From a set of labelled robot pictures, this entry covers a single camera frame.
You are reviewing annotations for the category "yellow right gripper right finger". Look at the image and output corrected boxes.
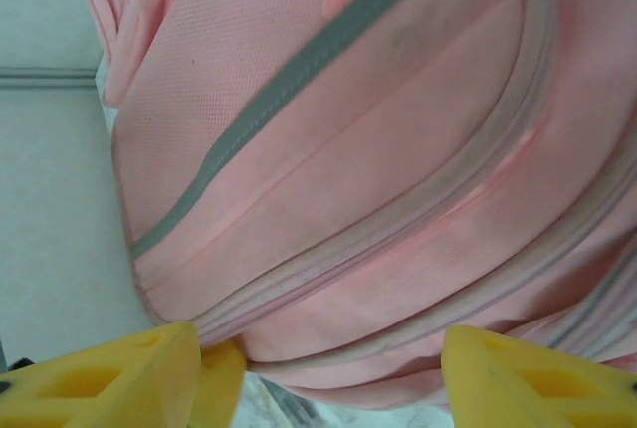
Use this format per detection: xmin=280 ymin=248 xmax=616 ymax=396
xmin=441 ymin=325 xmax=637 ymax=428

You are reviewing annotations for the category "pink student backpack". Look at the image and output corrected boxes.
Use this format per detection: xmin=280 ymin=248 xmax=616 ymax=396
xmin=74 ymin=0 xmax=637 ymax=414

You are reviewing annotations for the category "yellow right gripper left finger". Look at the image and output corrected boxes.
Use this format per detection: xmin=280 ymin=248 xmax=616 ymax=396
xmin=0 ymin=321 xmax=203 ymax=428

